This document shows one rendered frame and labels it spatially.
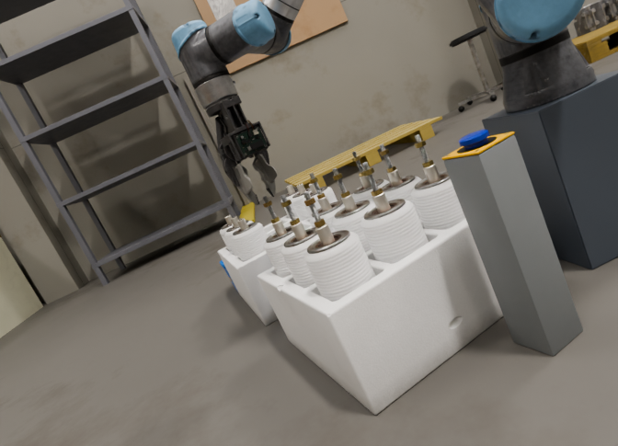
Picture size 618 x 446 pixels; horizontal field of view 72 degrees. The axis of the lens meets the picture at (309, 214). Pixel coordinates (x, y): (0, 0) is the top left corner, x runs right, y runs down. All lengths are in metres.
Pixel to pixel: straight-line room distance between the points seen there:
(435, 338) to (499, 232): 0.21
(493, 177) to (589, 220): 0.31
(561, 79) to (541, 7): 0.18
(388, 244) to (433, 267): 0.08
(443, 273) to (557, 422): 0.25
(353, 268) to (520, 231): 0.24
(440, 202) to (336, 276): 0.23
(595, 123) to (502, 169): 0.29
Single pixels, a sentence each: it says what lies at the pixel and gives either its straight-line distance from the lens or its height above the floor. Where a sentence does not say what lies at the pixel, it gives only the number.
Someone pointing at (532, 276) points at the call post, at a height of 0.12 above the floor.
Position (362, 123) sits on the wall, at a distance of 4.24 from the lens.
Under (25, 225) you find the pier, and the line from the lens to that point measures 4.35.
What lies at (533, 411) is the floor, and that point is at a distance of 0.65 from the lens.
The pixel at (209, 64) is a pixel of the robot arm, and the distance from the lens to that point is 0.87.
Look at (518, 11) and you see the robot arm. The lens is 0.72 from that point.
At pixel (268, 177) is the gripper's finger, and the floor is 0.37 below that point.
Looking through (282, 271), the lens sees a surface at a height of 0.19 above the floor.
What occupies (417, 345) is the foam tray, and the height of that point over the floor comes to 0.06.
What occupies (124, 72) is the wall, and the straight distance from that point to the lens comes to 4.31.
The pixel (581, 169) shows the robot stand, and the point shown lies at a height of 0.18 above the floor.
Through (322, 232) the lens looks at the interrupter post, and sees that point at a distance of 0.68.
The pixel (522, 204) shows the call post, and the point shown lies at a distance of 0.64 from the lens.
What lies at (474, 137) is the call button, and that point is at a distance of 0.62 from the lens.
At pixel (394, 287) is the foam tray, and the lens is 0.68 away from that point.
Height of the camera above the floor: 0.43
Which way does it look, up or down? 10 degrees down
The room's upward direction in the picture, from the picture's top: 25 degrees counter-clockwise
